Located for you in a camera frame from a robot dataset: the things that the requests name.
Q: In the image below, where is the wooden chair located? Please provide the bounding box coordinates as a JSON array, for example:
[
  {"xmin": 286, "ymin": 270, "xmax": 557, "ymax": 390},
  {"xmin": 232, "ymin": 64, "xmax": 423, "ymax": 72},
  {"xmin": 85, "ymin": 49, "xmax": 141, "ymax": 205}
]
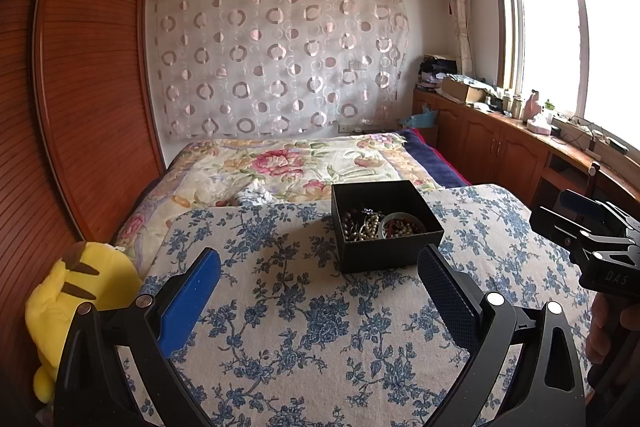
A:
[{"xmin": 584, "ymin": 161, "xmax": 605, "ymax": 208}]

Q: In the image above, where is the navy blue blanket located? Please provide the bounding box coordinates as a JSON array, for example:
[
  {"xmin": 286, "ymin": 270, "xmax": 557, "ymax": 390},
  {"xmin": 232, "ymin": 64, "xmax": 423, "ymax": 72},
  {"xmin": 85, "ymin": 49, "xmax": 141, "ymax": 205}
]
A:
[{"xmin": 399, "ymin": 128, "xmax": 472, "ymax": 194}]

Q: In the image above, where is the stack of folded clothes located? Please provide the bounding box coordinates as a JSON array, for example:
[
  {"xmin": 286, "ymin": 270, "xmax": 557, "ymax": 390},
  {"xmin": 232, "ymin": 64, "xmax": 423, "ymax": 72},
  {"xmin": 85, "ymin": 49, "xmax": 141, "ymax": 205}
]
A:
[{"xmin": 416, "ymin": 54, "xmax": 459, "ymax": 92}]

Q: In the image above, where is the long pearl necklace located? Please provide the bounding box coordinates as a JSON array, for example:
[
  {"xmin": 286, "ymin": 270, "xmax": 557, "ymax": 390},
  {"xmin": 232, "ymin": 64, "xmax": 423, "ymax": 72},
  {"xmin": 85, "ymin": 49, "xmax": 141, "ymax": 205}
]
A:
[{"xmin": 341, "ymin": 209, "xmax": 382, "ymax": 242}]

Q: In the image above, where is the red bead bracelet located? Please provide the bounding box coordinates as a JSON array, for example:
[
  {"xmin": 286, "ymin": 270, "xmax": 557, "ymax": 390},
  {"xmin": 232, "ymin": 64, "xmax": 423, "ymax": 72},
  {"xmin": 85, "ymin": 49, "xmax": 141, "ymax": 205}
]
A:
[{"xmin": 382, "ymin": 216, "xmax": 416, "ymax": 233}]

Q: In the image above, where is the person's right hand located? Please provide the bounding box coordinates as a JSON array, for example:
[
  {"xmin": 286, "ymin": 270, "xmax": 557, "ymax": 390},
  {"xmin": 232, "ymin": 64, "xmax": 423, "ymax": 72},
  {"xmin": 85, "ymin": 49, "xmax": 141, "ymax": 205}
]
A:
[{"xmin": 586, "ymin": 291, "xmax": 640, "ymax": 365}]

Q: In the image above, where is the sheer curtain with circles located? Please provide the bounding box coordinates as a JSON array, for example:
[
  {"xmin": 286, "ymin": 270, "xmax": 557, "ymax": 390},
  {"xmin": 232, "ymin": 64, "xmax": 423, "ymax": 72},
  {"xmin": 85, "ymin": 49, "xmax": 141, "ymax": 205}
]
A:
[{"xmin": 146, "ymin": 0, "xmax": 412, "ymax": 142}]

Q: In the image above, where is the wooden cabinet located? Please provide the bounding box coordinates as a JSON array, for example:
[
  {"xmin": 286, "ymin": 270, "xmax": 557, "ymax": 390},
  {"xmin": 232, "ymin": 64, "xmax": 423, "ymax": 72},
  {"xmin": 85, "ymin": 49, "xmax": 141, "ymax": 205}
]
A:
[{"xmin": 411, "ymin": 87, "xmax": 640, "ymax": 220}]

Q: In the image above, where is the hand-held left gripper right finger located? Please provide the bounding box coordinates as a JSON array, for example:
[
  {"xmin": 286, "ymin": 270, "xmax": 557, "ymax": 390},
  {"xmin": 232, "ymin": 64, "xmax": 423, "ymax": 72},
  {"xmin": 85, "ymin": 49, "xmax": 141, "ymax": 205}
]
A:
[{"xmin": 416, "ymin": 244, "xmax": 587, "ymax": 427}]

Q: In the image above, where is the blue floral bedspread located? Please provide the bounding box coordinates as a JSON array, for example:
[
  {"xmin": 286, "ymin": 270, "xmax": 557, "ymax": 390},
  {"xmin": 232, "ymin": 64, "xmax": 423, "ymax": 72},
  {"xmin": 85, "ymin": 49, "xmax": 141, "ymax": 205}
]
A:
[{"xmin": 112, "ymin": 183, "xmax": 596, "ymax": 427}]

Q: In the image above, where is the cardboard box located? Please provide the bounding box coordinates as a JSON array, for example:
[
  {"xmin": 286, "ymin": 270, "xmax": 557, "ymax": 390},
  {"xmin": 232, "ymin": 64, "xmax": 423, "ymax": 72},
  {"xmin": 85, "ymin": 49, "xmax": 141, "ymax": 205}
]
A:
[{"xmin": 440, "ymin": 77, "xmax": 490, "ymax": 104}]

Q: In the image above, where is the window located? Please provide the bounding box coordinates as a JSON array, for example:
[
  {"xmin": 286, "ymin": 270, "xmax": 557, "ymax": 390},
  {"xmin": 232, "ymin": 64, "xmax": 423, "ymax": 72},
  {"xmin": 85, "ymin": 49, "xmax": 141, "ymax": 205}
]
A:
[{"xmin": 487, "ymin": 0, "xmax": 640, "ymax": 152}]

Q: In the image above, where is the wooden slatted wardrobe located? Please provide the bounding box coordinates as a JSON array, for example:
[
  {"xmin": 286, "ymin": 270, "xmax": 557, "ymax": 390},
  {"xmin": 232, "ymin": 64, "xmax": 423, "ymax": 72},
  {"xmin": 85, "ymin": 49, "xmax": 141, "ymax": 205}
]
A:
[{"xmin": 0, "ymin": 0, "xmax": 167, "ymax": 408}]

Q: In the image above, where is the round glass bowl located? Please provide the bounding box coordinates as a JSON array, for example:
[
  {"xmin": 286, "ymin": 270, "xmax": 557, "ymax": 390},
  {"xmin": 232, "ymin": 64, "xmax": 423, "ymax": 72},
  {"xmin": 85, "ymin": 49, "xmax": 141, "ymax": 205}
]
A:
[{"xmin": 379, "ymin": 212, "xmax": 427, "ymax": 239}]

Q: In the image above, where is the wall socket panel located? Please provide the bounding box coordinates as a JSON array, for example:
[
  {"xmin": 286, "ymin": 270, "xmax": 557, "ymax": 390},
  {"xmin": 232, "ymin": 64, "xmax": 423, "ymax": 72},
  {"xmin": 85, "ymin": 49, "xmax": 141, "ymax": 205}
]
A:
[{"xmin": 337, "ymin": 119, "xmax": 387, "ymax": 134}]

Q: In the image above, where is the pearl bracelet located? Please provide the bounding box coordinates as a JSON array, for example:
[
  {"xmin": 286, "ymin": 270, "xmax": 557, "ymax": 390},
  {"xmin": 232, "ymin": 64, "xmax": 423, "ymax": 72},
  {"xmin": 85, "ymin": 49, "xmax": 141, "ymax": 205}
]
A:
[{"xmin": 387, "ymin": 219, "xmax": 423, "ymax": 238}]

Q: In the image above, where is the black square box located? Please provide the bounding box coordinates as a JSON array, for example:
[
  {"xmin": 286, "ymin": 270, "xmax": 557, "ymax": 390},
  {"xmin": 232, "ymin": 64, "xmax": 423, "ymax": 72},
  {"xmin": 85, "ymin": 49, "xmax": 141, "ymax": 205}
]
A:
[{"xmin": 331, "ymin": 180, "xmax": 445, "ymax": 275}]

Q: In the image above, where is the yellow plush toy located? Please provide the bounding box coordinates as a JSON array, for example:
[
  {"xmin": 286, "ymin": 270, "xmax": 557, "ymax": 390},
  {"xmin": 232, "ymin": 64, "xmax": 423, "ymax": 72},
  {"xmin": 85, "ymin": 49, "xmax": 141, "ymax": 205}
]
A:
[{"xmin": 25, "ymin": 241, "xmax": 143, "ymax": 404}]

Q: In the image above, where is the beige window curtain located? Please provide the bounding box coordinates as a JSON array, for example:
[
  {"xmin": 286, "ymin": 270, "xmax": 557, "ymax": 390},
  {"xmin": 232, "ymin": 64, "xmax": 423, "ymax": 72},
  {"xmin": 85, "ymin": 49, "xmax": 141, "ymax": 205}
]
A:
[{"xmin": 439, "ymin": 0, "xmax": 477, "ymax": 78}]

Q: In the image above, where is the white power strip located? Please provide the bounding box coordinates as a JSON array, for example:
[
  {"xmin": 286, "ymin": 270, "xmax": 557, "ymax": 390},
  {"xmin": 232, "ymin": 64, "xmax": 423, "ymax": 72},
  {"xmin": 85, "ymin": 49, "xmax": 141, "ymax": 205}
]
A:
[{"xmin": 551, "ymin": 116, "xmax": 631, "ymax": 158}]

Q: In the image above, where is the pink floral quilt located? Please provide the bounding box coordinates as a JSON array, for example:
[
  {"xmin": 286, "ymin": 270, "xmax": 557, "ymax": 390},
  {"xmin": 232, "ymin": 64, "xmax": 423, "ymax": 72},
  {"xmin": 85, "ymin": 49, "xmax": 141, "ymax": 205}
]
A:
[{"xmin": 112, "ymin": 132, "xmax": 431, "ymax": 258}]

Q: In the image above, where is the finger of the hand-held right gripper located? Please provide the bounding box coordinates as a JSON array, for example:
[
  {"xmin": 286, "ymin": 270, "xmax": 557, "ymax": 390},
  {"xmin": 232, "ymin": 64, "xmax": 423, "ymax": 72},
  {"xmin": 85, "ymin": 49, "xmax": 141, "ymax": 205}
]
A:
[
  {"xmin": 559, "ymin": 189, "xmax": 640, "ymax": 235},
  {"xmin": 529, "ymin": 204, "xmax": 640, "ymax": 264}
]

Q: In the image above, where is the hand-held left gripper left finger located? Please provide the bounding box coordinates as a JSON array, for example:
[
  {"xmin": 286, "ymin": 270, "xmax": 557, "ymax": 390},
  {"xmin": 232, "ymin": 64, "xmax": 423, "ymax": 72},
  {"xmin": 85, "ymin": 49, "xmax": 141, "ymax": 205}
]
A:
[{"xmin": 52, "ymin": 247, "xmax": 222, "ymax": 427}]

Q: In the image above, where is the blue plastic bag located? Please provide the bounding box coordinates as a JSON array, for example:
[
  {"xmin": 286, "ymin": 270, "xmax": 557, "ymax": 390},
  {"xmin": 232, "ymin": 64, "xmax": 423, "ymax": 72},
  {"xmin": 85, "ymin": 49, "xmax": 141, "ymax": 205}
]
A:
[{"xmin": 399, "ymin": 103, "xmax": 439, "ymax": 131}]

